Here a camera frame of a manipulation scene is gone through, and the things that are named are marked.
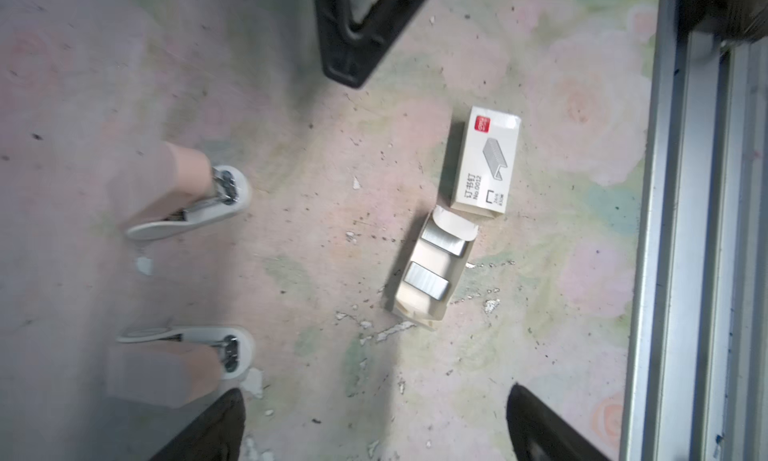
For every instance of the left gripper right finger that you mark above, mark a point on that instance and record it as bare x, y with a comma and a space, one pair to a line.
538, 433

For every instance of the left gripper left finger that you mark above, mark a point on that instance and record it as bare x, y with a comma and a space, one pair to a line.
216, 434

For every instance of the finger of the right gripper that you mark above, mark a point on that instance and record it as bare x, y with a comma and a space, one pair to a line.
352, 49

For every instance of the cardboard staple tray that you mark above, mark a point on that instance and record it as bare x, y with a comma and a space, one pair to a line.
412, 304

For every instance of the white staple box sleeve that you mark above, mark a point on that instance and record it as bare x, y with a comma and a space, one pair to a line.
486, 162

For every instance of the staple strip upper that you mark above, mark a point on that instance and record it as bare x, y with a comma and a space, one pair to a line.
442, 239

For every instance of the staple strip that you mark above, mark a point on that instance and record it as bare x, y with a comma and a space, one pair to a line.
442, 239
426, 281

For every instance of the staple strip lower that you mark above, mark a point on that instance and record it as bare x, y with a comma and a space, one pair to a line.
426, 281

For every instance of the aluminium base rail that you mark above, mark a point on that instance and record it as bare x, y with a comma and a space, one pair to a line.
696, 386

